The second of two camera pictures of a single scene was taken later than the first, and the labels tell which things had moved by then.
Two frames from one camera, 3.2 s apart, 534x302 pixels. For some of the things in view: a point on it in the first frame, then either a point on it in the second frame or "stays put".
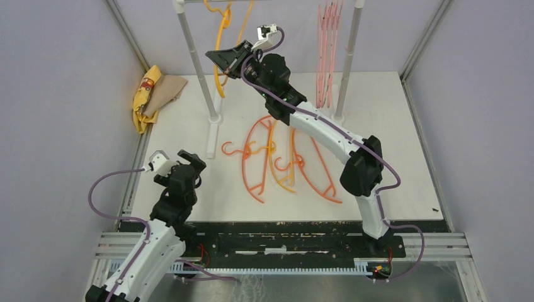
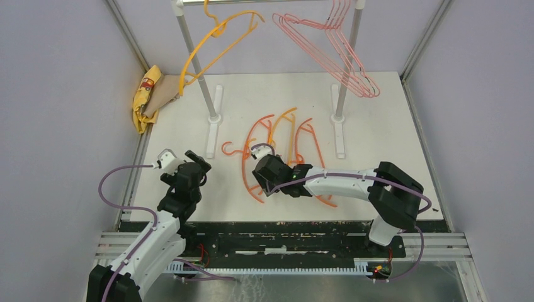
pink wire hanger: (335, 8) → (278, 19)
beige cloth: (166, 89) stays put
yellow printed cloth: (142, 97) stays put
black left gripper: (193, 158) stays put
